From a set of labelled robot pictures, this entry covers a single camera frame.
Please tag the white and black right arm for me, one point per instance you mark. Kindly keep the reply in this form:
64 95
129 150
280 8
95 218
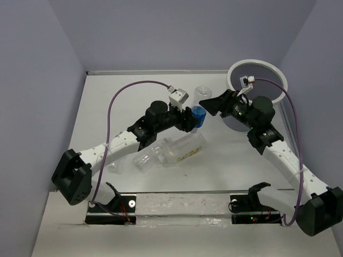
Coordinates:
317 206

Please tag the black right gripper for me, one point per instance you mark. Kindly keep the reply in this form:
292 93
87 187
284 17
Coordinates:
223 103

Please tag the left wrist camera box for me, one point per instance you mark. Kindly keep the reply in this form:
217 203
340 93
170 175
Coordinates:
177 97

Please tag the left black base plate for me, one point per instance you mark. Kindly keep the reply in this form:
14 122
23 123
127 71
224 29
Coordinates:
121 210

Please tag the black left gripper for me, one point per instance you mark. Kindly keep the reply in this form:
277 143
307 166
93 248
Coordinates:
181 115

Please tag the blue label bottle white cap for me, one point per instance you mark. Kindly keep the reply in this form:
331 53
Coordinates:
200 93

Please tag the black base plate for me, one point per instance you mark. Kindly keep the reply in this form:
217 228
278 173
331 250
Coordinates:
247 209
121 210

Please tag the crushed clear bottle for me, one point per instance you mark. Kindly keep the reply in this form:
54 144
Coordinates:
149 156

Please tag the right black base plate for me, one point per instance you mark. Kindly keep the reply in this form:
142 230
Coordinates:
247 209

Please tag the white foam strip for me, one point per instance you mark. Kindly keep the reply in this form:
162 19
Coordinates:
184 209

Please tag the grey bin with white rim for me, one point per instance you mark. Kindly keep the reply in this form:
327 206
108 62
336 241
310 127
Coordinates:
269 80

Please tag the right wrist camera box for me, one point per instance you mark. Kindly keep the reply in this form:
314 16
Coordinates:
246 84

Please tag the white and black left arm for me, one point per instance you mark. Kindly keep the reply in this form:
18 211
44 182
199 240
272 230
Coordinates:
78 175

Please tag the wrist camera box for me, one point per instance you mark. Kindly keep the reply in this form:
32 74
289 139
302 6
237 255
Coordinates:
246 84
177 97

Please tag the small blue label bottle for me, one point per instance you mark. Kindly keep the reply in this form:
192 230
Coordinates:
116 167

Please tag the large ribbed clear bottle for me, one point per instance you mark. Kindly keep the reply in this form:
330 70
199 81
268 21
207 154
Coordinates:
176 151

